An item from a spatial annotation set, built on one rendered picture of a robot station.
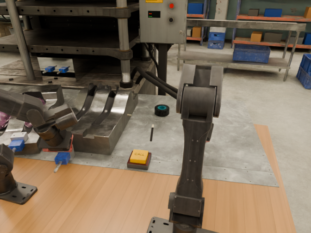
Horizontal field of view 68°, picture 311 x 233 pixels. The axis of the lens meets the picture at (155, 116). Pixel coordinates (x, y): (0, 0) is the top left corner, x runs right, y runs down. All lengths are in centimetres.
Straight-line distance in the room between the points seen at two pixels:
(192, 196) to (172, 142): 47
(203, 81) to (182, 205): 30
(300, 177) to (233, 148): 137
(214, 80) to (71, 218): 56
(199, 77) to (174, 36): 105
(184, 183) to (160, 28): 120
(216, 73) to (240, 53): 397
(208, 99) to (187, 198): 24
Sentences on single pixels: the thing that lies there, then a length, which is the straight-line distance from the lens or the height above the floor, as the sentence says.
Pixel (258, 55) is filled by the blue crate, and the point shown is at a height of 38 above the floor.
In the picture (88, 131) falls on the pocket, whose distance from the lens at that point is 99.
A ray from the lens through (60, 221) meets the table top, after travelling 78.
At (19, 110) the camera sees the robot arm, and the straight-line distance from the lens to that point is 75.
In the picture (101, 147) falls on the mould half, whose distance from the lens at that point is 95.
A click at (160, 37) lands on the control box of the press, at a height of 111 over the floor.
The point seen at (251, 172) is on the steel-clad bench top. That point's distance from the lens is 94.
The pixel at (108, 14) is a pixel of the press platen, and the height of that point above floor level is 126.
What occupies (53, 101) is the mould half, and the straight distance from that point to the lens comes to 132.
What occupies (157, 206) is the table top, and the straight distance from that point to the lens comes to 77.
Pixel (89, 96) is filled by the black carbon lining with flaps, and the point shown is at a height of 92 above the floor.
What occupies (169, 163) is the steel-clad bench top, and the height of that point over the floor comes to 80.
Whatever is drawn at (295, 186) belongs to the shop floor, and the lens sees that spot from 224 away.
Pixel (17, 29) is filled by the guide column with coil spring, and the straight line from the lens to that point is 189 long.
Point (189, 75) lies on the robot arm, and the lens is 52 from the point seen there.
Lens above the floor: 139
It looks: 29 degrees down
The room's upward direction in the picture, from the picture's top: straight up
